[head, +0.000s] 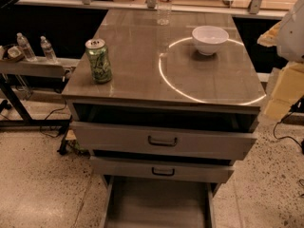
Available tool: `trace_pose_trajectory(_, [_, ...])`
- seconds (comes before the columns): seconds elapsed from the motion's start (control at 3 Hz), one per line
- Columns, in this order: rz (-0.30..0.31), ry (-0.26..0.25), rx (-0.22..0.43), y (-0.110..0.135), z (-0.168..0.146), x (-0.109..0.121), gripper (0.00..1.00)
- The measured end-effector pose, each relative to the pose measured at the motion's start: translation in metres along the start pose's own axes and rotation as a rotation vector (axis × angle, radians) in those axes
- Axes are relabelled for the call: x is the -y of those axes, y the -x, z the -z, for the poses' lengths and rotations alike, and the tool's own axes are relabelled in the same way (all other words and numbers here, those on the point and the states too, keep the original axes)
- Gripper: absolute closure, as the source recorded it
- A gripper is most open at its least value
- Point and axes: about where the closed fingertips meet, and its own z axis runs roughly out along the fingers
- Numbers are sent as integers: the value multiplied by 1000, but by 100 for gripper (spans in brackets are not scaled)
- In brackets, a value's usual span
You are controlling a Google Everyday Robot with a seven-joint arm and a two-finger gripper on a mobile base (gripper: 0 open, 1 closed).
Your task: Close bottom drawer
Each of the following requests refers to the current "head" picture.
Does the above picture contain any grey drawer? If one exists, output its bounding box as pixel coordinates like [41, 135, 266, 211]
[72, 104, 257, 160]
[99, 177, 216, 228]
[90, 153, 234, 183]

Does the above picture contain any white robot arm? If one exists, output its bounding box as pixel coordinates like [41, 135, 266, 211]
[257, 0, 304, 122]

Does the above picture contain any grey drawer cabinet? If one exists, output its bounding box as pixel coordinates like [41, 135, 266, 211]
[61, 9, 268, 228]

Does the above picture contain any white ceramic bowl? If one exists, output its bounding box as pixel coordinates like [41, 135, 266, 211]
[192, 26, 229, 56]

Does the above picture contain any clear bottle on cabinet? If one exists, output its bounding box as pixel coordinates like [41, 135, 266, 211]
[157, 0, 172, 26]

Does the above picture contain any green soda can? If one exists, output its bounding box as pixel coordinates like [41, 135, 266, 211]
[85, 39, 112, 84]

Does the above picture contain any right plastic water bottle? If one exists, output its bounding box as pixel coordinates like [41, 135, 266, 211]
[40, 36, 58, 64]

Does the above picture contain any plastic water bottle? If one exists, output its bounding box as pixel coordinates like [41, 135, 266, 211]
[17, 32, 37, 62]
[40, 36, 58, 64]

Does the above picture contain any grey side table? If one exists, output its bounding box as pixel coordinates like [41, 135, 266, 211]
[0, 56, 81, 129]

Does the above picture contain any left plastic water bottle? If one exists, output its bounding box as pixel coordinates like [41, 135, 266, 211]
[17, 32, 37, 62]

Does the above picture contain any small round dish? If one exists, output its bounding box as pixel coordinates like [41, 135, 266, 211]
[0, 44, 24, 63]

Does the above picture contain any black cable right floor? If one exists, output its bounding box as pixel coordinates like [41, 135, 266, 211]
[273, 109, 304, 155]

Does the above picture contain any black cable floor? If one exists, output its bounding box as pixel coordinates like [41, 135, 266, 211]
[39, 102, 69, 139]
[273, 109, 304, 155]

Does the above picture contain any grey back shelf rail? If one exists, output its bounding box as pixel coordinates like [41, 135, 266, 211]
[15, 0, 304, 21]

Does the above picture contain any black cable left floor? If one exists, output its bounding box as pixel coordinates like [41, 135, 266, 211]
[39, 102, 69, 139]

